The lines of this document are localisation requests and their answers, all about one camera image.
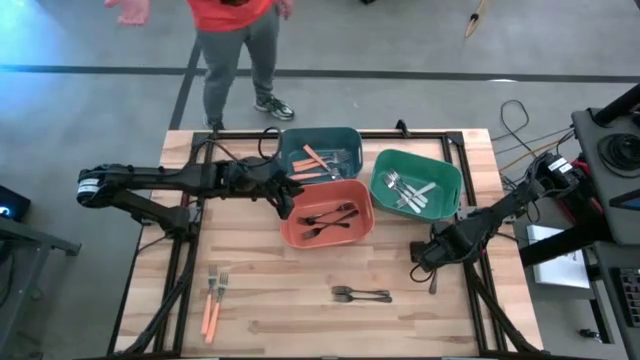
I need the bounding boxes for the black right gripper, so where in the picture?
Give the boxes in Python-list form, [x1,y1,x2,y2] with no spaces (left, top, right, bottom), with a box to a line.
[409,219,466,274]

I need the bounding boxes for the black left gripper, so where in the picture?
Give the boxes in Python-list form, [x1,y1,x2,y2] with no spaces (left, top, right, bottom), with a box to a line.
[248,158,305,222]

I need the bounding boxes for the silver fork orange handle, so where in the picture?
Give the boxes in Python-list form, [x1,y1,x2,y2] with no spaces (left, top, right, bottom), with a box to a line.
[302,143,345,181]
[203,271,230,346]
[289,167,342,182]
[291,152,352,171]
[199,263,220,336]

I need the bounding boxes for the silver fork white handle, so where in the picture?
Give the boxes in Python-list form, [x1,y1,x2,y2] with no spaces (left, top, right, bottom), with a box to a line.
[383,173,424,215]
[388,168,430,205]
[396,181,438,208]
[385,175,426,210]

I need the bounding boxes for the orange plastic bin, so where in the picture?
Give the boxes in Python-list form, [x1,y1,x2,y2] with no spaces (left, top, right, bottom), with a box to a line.
[278,178,376,250]

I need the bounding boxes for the green plastic bin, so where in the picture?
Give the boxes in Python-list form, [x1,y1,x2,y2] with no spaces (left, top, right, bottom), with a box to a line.
[368,148,464,224]

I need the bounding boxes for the teal plastic bin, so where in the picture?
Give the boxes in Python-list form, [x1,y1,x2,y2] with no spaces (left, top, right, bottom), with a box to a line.
[277,126,365,185]

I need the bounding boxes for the white box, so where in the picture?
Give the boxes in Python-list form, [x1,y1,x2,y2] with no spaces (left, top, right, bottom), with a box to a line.
[526,223,592,291]

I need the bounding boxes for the person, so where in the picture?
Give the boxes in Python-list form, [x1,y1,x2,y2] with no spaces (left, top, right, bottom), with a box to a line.
[103,0,296,130]

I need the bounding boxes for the grey equipment cart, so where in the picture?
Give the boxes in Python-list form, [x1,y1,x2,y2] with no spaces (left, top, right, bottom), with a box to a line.
[571,107,640,246]

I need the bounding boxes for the black pole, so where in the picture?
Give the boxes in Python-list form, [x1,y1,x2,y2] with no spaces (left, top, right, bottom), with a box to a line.
[592,82,640,127]

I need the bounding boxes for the grey side table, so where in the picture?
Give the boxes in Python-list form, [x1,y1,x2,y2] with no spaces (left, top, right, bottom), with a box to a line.
[0,215,82,357]

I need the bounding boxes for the black device blue light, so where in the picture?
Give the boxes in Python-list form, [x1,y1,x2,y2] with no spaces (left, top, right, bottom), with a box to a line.
[0,183,32,224]

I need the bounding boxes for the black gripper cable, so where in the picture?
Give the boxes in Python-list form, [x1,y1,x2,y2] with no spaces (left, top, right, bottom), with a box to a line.
[256,125,285,164]

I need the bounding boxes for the black floor cable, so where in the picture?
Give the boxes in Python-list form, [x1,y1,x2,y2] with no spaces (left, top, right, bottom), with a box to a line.
[492,98,531,157]

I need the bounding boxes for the coiled black cable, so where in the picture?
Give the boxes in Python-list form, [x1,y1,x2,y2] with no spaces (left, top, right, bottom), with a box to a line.
[597,132,640,179]

